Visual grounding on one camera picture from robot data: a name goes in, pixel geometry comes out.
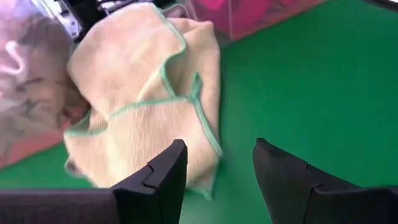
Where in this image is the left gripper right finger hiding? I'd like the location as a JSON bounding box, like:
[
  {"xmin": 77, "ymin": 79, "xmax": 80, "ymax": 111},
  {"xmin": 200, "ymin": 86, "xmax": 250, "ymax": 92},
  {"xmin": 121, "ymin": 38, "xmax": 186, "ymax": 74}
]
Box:
[{"xmin": 252, "ymin": 138, "xmax": 398, "ymax": 224}]

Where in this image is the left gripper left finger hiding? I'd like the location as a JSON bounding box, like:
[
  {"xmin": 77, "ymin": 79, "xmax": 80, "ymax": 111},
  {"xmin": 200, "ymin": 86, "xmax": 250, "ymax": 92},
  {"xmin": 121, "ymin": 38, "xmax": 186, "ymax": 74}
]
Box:
[{"xmin": 0, "ymin": 139, "xmax": 188, "ymax": 224}]

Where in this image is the light green towel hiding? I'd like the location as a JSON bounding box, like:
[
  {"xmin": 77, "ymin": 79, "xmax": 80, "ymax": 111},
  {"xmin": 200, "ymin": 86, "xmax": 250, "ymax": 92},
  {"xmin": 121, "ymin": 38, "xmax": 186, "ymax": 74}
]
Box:
[{"xmin": 63, "ymin": 2, "xmax": 223, "ymax": 200}]

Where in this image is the orange towel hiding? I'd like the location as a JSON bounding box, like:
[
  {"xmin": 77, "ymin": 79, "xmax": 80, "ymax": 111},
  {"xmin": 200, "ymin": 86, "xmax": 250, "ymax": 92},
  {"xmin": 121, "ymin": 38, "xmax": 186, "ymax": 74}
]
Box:
[{"xmin": 0, "ymin": 129, "xmax": 68, "ymax": 169}]

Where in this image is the clear plastic bin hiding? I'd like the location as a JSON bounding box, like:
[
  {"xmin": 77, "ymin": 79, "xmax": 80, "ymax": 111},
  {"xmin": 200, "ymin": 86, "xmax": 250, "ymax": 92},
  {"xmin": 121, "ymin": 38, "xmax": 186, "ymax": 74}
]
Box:
[
  {"xmin": 0, "ymin": 0, "xmax": 91, "ymax": 169},
  {"xmin": 189, "ymin": 0, "xmax": 327, "ymax": 41}
]

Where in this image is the green table mat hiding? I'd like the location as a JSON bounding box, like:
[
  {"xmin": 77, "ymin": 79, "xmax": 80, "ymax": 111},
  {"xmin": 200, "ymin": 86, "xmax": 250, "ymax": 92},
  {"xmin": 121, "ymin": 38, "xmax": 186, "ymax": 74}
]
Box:
[{"xmin": 0, "ymin": 0, "xmax": 398, "ymax": 224}]

